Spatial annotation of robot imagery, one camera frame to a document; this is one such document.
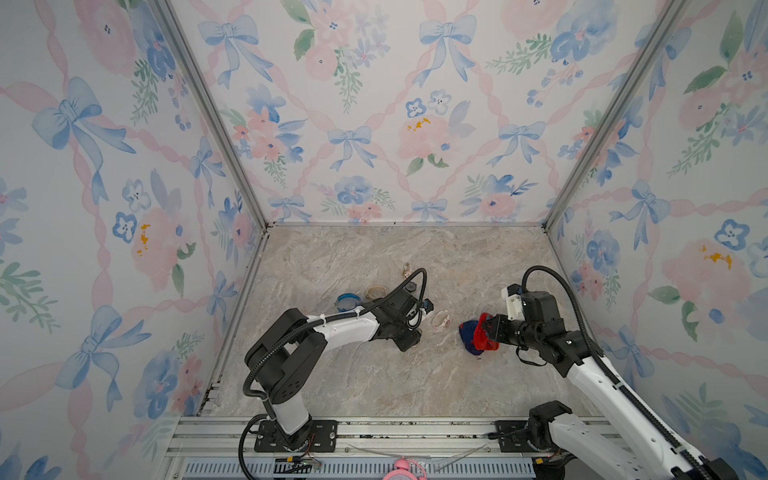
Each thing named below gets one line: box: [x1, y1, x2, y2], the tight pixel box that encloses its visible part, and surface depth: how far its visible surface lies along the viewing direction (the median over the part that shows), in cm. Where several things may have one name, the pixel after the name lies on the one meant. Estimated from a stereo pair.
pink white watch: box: [432, 310, 452, 330], surface depth 95 cm
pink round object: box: [382, 458, 427, 480], surface depth 70 cm
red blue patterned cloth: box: [458, 313, 500, 355], surface depth 80 cm
